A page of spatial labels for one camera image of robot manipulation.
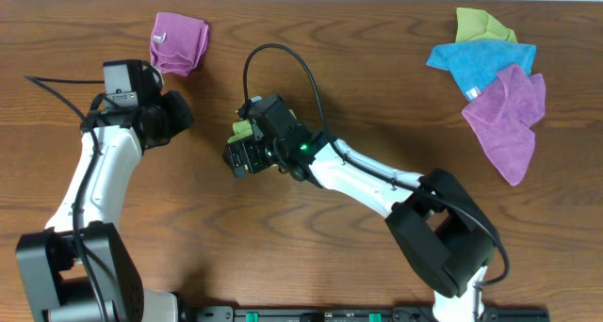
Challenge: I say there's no light green cloth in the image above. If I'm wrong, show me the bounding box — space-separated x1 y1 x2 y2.
227 107 298 143

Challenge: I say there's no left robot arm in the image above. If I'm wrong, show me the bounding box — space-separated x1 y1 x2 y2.
15 59 192 322

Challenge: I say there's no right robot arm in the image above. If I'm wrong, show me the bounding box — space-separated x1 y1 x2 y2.
222 95 499 321

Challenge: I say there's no folded purple cloth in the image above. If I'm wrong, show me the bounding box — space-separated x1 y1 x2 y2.
149 12 209 76

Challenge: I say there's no blue cloth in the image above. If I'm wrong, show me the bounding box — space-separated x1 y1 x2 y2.
426 40 537 102

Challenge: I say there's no olive green cloth at back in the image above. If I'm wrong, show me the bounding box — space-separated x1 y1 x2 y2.
455 8 517 43

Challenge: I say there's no purple crumpled cloth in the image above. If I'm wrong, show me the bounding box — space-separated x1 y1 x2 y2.
462 65 546 186

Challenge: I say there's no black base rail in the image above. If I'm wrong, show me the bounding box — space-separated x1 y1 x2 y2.
177 306 551 322

